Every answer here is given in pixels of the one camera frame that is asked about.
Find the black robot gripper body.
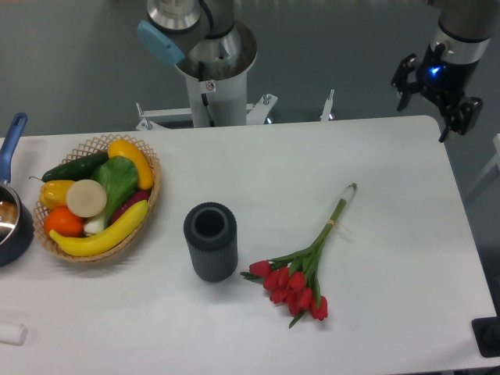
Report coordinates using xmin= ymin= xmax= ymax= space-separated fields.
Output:
xmin=416 ymin=43 xmax=478 ymax=108

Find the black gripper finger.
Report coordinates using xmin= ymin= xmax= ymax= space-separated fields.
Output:
xmin=438 ymin=97 xmax=484 ymax=142
xmin=391 ymin=54 xmax=420 ymax=112

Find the red tulip bouquet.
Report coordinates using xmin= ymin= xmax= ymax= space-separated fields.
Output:
xmin=240 ymin=183 xmax=358 ymax=328

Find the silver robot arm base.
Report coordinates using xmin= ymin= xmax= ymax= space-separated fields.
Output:
xmin=137 ymin=0 xmax=257 ymax=81

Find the black device at edge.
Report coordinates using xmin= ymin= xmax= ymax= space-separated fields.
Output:
xmin=471 ymin=316 xmax=500 ymax=358

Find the dark grey ribbed vase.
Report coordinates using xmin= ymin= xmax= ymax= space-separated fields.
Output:
xmin=184 ymin=202 xmax=238 ymax=283

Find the purple eggplant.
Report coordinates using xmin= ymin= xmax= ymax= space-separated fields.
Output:
xmin=109 ymin=190 xmax=151 ymax=224

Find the yellow squash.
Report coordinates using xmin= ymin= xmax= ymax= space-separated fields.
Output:
xmin=108 ymin=139 xmax=154 ymax=190

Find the green lettuce leaf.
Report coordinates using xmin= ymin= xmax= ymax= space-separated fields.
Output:
xmin=84 ymin=156 xmax=138 ymax=237

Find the yellow banana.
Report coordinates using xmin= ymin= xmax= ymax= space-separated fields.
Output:
xmin=49 ymin=200 xmax=149 ymax=257

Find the green cucumber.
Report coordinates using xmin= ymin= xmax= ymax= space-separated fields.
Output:
xmin=30 ymin=152 xmax=109 ymax=183

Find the beige round disc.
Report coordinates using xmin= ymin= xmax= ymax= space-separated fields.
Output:
xmin=66 ymin=180 xmax=107 ymax=218

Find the yellow bell pepper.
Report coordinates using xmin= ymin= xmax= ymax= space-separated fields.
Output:
xmin=39 ymin=180 xmax=75 ymax=210

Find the orange fruit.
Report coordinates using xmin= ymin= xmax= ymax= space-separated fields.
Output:
xmin=44 ymin=207 xmax=84 ymax=238

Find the white cylinder object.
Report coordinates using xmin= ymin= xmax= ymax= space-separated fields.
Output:
xmin=0 ymin=321 xmax=27 ymax=346

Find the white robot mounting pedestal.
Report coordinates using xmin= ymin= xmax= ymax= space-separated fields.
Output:
xmin=135 ymin=72 xmax=336 ymax=131

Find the blue handled saucepan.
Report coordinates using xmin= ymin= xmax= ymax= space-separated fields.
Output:
xmin=1 ymin=112 xmax=34 ymax=267

